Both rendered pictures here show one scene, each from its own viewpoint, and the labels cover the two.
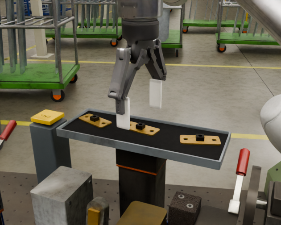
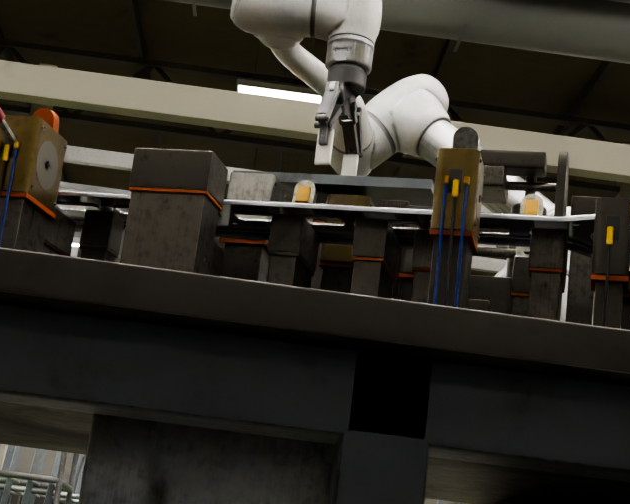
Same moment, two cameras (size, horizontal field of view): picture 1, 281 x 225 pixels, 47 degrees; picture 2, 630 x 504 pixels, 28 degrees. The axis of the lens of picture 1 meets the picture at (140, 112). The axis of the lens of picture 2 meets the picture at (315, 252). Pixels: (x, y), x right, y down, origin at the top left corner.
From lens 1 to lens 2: 1.88 m
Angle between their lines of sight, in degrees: 39
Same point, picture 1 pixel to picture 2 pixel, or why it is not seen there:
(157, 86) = (353, 161)
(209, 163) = (420, 183)
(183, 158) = (393, 181)
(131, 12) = (344, 54)
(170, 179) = not seen: outside the picture
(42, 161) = not seen: hidden behind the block
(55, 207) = (261, 183)
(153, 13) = (365, 60)
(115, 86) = (324, 109)
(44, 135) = not seen: hidden behind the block
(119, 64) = (328, 94)
